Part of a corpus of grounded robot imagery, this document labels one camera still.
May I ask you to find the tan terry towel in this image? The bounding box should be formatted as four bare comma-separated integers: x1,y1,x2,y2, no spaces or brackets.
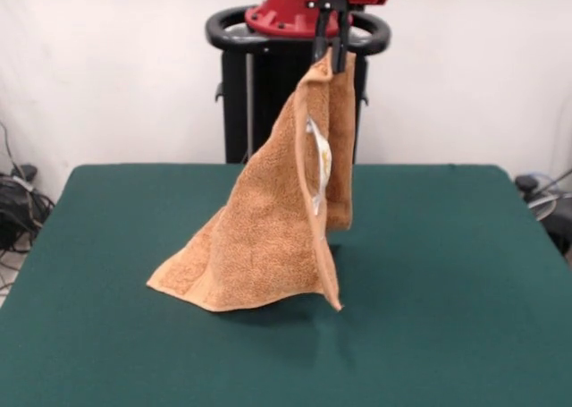
146,48,358,313

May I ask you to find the grey round stand foot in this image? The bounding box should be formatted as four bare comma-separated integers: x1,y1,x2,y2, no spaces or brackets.
526,191,559,221

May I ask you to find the dark green table cloth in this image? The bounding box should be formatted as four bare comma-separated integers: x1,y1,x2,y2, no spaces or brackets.
0,163,572,407

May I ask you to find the black power brick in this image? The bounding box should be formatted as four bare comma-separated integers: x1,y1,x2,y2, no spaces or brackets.
12,163,39,181

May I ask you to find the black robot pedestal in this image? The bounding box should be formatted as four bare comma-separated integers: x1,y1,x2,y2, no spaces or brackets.
205,4,392,165

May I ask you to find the black cable bundle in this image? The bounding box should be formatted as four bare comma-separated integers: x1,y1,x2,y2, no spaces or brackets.
0,120,57,265

